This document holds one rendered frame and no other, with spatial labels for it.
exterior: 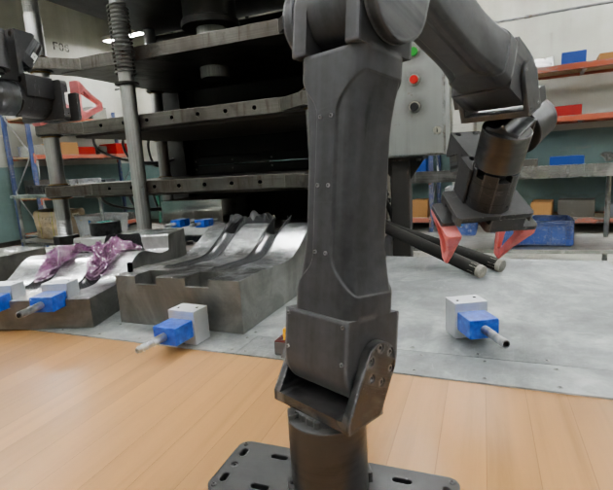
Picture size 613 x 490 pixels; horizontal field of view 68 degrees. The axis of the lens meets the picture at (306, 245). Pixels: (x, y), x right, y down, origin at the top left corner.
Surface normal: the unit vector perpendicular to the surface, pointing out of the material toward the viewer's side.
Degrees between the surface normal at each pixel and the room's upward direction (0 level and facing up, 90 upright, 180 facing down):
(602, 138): 90
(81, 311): 90
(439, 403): 0
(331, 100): 83
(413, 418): 0
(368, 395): 90
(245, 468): 0
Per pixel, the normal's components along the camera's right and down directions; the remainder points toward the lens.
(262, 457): -0.06, -0.98
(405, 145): -0.37, 0.18
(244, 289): 0.92, 0.01
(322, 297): -0.72, 0.04
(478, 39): 0.67, 0.14
